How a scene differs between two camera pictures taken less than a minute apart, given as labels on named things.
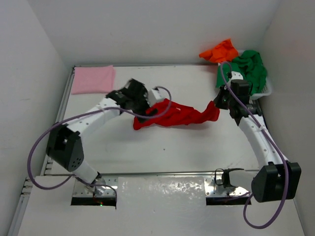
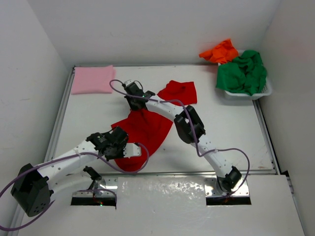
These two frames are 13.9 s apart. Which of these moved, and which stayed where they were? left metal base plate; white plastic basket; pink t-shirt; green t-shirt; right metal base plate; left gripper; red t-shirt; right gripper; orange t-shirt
Moved: right gripper; red t-shirt; left gripper
Stayed: orange t-shirt; white plastic basket; green t-shirt; right metal base plate; left metal base plate; pink t-shirt
